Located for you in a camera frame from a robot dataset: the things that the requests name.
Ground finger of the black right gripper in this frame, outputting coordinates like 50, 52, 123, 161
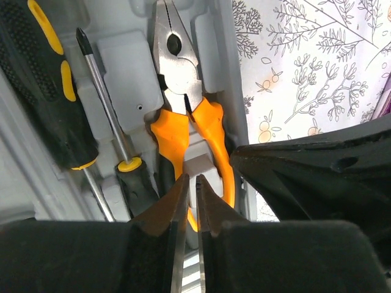
230, 116, 390, 262

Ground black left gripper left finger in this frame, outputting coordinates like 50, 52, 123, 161
1, 175, 189, 292

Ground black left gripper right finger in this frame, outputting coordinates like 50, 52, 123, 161
196, 175, 382, 292

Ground large black yellow screwdriver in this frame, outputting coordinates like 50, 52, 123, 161
76, 27, 159, 217

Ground grey plastic tool case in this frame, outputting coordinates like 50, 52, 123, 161
0, 0, 257, 293

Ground orange black pliers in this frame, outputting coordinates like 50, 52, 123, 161
149, 0, 236, 233

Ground small black yellow screwdriver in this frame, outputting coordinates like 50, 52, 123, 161
1, 1, 115, 222

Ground purple princess print bag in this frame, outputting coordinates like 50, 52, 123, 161
372, 89, 390, 120

